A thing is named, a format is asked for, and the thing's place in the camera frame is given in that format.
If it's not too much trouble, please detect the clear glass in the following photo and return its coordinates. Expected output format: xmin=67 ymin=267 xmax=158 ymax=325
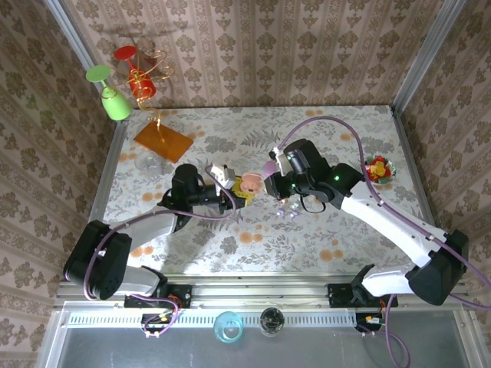
xmin=133 ymin=151 xmax=164 ymax=176

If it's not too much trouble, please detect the floral patterned table cover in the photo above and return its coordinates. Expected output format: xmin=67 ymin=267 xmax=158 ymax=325
xmin=89 ymin=105 xmax=442 ymax=276

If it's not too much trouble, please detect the bowl of colourful candies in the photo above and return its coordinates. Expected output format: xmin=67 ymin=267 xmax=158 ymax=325
xmin=364 ymin=153 xmax=398 ymax=186

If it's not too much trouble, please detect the green plastic wine glass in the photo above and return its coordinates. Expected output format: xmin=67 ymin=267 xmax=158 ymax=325
xmin=84 ymin=64 xmax=133 ymax=122

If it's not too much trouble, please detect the red plastic wine glass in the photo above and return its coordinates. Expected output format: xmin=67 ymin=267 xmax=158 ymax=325
xmin=114 ymin=45 xmax=157 ymax=100

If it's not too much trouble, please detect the dark clear glass jar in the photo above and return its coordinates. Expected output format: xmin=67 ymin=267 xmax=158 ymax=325
xmin=259 ymin=306 xmax=285 ymax=338

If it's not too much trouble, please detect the blue glass cup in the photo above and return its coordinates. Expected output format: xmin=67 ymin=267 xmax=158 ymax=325
xmin=213 ymin=310 xmax=245 ymax=343

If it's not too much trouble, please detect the left black connector block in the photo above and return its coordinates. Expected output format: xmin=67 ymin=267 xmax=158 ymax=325
xmin=140 ymin=312 xmax=178 ymax=339

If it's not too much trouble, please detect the grey metal shelf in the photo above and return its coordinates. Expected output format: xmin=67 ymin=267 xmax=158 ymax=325
xmin=49 ymin=327 xmax=476 ymax=368

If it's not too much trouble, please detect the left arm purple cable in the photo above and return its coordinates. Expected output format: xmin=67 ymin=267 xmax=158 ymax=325
xmin=82 ymin=164 xmax=237 ymax=339

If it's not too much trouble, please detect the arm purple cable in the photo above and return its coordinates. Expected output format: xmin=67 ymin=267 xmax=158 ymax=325
xmin=276 ymin=116 xmax=491 ymax=368
xmin=82 ymin=164 xmax=237 ymax=339

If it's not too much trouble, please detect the gold wire glass rack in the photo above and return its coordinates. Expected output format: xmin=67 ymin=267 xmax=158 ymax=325
xmin=100 ymin=48 xmax=195 ymax=164

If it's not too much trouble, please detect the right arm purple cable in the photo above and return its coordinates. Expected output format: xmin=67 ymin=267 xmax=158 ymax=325
xmin=276 ymin=116 xmax=491 ymax=368

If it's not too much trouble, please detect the aluminium table edge rail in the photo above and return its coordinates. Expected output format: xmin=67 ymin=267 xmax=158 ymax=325
xmin=71 ymin=120 xmax=130 ymax=277
xmin=390 ymin=107 xmax=453 ymax=279

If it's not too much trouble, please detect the aluminium mounting rail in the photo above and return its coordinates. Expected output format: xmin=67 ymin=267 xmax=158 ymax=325
xmin=53 ymin=272 xmax=475 ymax=310

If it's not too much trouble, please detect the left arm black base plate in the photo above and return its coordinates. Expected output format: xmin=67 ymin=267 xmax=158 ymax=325
xmin=123 ymin=283 xmax=193 ymax=310

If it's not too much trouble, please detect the white slotted cable duct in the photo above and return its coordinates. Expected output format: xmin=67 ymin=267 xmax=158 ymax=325
xmin=63 ymin=309 xmax=361 ymax=330

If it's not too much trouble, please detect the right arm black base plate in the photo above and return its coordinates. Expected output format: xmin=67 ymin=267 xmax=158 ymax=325
xmin=328 ymin=282 xmax=399 ymax=309

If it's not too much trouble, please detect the aluminium frame post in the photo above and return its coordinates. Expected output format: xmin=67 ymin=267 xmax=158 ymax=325
xmin=390 ymin=0 xmax=468 ymax=114
xmin=42 ymin=0 xmax=116 ymax=116

